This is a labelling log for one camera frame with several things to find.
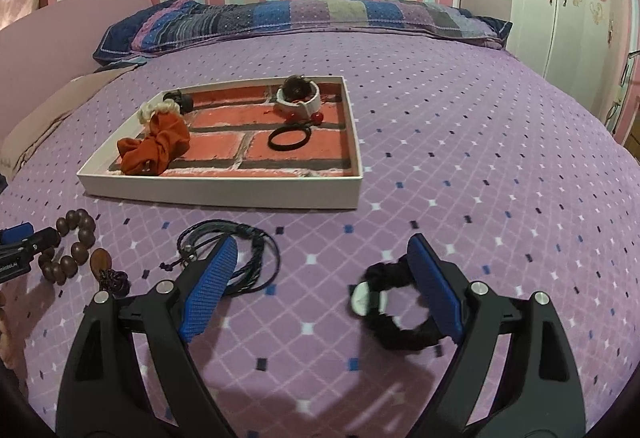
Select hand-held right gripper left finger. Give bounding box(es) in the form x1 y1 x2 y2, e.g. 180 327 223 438
57 237 240 438

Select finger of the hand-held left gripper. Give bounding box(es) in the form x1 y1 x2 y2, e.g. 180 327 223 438
0 227 62 263
0 224 35 245

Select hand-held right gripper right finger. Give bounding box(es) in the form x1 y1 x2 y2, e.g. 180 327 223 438
406 234 583 438

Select brown wooden bead bracelet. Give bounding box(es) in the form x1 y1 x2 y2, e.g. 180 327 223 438
38 210 97 287

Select black scrunchie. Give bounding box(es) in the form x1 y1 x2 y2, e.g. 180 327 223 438
349 254 453 352

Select black braided cord bracelet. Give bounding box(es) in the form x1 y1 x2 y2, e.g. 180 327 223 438
159 220 282 295

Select brown pendant with black cord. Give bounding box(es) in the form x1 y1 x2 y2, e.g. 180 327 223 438
89 247 132 297

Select orange fabric scrunchie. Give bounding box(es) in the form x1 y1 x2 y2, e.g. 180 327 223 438
117 110 192 177

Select white brick-pattern tray box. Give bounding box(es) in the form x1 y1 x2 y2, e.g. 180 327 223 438
76 75 365 211

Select black hair tie red beads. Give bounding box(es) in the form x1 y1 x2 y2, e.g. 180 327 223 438
267 112 324 151

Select cream white scrunchie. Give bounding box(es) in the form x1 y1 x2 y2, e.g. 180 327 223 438
138 98 182 125

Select black hair claw clip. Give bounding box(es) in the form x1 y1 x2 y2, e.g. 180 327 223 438
164 89 197 115

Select white band wristwatch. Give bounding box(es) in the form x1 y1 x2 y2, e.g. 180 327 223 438
276 74 321 117

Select person's left hand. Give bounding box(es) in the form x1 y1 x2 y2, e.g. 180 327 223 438
0 289 16 366

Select purple diamond-pattern bedsheet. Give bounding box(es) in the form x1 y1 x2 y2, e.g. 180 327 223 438
0 30 640 438

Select beige cloth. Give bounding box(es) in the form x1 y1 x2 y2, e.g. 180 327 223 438
0 66 123 169

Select pink padded headboard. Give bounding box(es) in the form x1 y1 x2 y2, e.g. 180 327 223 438
0 0 153 141

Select blue purple patchwork pillow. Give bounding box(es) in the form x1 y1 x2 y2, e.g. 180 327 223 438
93 0 514 67

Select white wardrobe with red decals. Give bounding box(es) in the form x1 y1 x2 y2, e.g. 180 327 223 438
509 0 640 149

